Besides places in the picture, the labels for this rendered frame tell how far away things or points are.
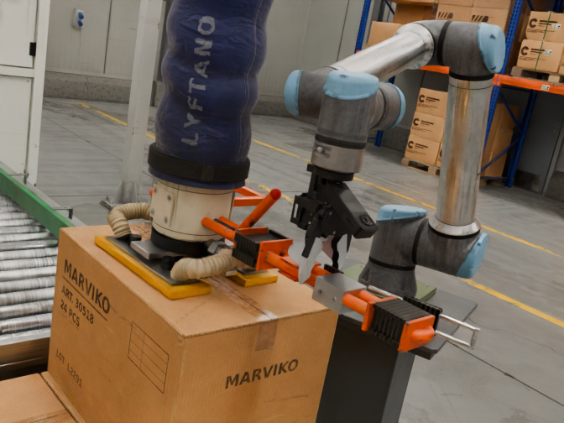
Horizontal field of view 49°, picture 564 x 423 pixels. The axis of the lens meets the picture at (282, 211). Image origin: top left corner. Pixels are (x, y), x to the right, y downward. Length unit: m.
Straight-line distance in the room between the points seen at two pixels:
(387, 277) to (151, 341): 0.92
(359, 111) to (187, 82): 0.39
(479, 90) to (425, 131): 8.08
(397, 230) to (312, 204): 0.86
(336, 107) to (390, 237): 0.94
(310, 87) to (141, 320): 0.56
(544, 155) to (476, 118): 8.46
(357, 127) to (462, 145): 0.72
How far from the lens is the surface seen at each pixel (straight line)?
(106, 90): 11.33
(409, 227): 1.93
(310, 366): 1.41
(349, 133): 1.06
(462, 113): 1.72
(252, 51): 1.31
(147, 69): 4.95
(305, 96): 1.23
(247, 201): 1.57
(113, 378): 1.43
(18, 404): 1.68
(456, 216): 1.84
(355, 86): 1.05
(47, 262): 2.51
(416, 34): 1.66
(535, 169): 10.23
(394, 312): 1.01
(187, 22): 1.30
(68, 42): 11.15
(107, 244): 1.48
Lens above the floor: 1.47
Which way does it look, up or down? 15 degrees down
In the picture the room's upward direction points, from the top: 10 degrees clockwise
